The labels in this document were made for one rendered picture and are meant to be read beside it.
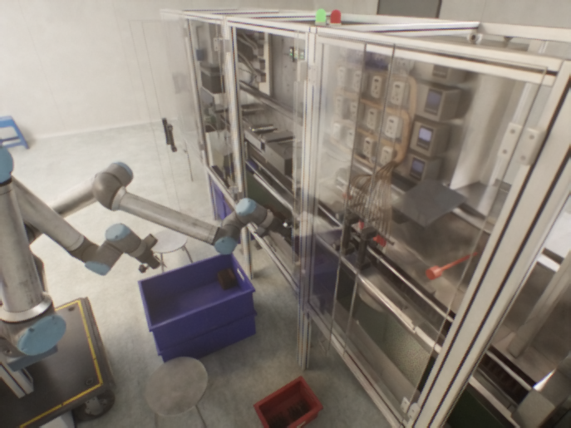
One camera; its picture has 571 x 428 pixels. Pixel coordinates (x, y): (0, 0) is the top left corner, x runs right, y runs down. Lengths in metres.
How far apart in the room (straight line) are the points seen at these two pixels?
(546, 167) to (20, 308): 1.44
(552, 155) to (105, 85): 6.16
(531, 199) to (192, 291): 2.00
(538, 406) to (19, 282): 1.55
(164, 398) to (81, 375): 0.43
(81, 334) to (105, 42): 4.92
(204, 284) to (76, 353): 0.80
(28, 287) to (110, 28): 5.30
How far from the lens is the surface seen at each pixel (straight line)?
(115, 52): 6.33
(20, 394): 2.09
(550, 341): 1.46
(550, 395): 1.18
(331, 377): 2.15
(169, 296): 2.32
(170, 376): 1.94
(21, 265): 1.31
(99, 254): 1.50
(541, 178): 0.69
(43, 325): 1.41
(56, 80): 6.41
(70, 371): 2.07
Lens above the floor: 1.85
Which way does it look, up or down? 33 degrees down
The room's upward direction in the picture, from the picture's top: straight up
